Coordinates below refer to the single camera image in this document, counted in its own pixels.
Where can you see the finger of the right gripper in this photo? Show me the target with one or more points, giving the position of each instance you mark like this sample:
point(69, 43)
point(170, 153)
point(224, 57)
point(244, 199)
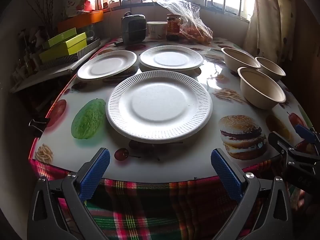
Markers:
point(310, 136)
point(282, 144)

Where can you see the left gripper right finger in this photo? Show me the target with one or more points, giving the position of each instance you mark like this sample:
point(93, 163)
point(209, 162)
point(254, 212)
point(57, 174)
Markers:
point(262, 206)

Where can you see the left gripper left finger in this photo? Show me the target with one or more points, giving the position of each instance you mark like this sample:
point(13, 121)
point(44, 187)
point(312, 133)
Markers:
point(92, 176)

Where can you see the beige paper bowl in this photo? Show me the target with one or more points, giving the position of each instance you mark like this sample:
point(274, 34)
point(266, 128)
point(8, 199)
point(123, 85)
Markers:
point(259, 89)
point(270, 68)
point(235, 59)

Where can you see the white paper plate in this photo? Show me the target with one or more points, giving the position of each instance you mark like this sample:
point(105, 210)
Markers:
point(158, 107)
point(170, 57)
point(106, 65)

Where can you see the person right hand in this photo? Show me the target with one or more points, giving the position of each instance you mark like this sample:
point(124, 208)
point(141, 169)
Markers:
point(297, 198)

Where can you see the black binder clip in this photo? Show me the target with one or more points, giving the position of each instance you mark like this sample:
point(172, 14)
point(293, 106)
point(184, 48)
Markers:
point(38, 125)

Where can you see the fruit print tablecloth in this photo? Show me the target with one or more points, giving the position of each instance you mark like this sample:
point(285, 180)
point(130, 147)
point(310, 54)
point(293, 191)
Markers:
point(79, 127)

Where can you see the floral cream curtain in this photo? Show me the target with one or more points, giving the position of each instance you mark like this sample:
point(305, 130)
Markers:
point(271, 30)

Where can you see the grey side shelf board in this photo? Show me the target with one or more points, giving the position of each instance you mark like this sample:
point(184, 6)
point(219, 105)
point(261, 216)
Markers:
point(56, 71)

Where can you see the plastic bag of oranges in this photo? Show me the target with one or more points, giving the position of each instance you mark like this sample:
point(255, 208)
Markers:
point(192, 27)

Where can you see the red label sauce jar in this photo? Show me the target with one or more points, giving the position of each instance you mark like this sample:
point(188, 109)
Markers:
point(173, 27)

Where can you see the striped black white box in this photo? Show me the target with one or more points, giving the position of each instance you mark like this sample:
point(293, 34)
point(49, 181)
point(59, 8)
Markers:
point(71, 58)

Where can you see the white yogurt tub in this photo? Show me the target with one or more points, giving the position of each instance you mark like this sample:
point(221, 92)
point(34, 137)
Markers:
point(157, 29)

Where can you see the lime green box lower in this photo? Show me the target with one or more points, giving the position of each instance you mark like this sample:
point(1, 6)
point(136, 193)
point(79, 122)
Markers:
point(65, 48)

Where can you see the lime green box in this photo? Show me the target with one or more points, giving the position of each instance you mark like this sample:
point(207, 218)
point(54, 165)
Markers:
point(65, 48)
point(66, 35)

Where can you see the lime green box upper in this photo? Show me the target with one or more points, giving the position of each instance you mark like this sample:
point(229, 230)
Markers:
point(66, 35)

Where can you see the grey portable heater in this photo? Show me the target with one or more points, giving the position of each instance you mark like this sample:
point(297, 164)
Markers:
point(133, 28)

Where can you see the orange box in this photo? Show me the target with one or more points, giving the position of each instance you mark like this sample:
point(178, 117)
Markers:
point(80, 21)

